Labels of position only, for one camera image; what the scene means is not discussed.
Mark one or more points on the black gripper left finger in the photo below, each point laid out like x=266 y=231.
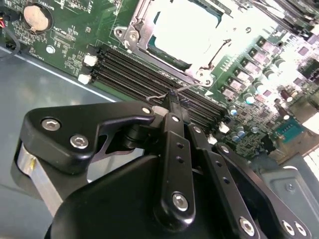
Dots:
x=62 y=129

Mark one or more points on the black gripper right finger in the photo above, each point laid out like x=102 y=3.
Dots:
x=218 y=173

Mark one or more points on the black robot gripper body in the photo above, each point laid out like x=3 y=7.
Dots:
x=112 y=199

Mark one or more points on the thin metal locking lever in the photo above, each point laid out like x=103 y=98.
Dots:
x=188 y=86

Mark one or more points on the metal CPU socket cover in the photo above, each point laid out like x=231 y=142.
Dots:
x=143 y=37

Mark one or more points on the silver square CPU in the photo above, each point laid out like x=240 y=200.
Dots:
x=187 y=32

